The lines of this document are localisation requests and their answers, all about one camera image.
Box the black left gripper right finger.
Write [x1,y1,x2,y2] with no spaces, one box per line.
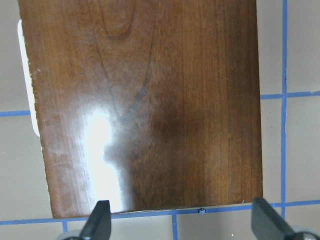
[251,198,300,240]

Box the dark wooden drawer cabinet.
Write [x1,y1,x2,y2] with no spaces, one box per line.
[18,0,263,218]

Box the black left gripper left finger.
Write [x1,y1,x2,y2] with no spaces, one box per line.
[79,200,112,240]

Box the white drawer handle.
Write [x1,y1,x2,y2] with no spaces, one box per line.
[17,19,40,137]

